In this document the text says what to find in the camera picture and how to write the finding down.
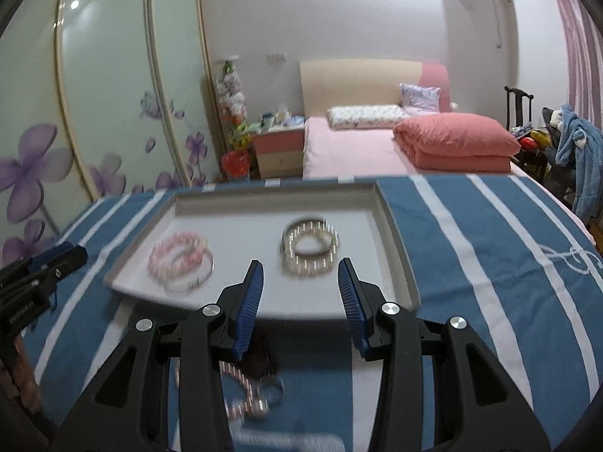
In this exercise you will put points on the bed with pink sheet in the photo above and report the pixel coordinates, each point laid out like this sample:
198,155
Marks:
329,83

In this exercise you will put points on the pink curtain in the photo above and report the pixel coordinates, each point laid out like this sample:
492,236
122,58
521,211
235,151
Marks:
584,54

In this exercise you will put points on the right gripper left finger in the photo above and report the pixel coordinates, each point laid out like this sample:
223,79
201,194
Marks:
125,405

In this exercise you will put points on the pink beige nightstand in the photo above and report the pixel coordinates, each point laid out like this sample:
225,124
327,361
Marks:
279,152

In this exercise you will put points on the blue white striped cloth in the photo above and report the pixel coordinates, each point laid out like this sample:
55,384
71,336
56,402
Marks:
498,251

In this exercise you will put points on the sliding wardrobe with flowers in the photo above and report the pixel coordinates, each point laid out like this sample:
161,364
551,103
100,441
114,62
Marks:
99,98

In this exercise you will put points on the folded salmon quilt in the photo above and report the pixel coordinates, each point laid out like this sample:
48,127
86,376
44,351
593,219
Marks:
456,142

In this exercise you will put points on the red waste bin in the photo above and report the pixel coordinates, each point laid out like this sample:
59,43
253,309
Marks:
235,165

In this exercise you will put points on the thin silver bangle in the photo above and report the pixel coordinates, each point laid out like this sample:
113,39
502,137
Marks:
189,282

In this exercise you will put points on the plush toy stand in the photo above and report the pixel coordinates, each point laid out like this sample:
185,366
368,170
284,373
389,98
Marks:
232,107

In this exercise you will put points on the grey jewelry tray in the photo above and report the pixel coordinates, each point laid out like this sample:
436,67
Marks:
246,223

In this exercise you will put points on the white patterned pillow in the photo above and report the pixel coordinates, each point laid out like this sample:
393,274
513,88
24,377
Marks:
365,117

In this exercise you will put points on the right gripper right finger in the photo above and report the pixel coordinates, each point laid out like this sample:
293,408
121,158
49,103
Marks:
477,405

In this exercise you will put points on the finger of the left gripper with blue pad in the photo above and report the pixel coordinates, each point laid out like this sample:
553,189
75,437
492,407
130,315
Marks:
50,255

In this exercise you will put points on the lilac cushion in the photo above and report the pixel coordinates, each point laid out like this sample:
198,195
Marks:
426,98

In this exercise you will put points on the person's left hand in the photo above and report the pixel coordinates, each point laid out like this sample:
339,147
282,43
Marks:
24,378

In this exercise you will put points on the blue bathrobe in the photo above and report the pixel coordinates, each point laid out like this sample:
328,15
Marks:
582,139

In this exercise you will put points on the dark wooden chair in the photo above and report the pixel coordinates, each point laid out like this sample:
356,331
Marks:
519,122

